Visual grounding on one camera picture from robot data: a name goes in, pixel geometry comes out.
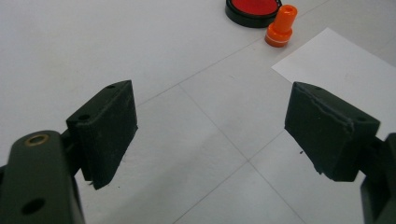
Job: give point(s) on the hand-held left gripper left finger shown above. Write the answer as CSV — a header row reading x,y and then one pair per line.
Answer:
x,y
102,130

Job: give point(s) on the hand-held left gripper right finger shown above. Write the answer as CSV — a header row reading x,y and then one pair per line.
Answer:
x,y
327,133

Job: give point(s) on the white paper sheet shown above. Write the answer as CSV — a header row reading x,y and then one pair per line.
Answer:
x,y
342,68

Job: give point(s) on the orange stamp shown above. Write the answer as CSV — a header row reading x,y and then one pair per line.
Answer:
x,y
283,23

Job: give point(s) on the red ink pad black case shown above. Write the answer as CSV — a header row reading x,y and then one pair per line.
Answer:
x,y
252,7

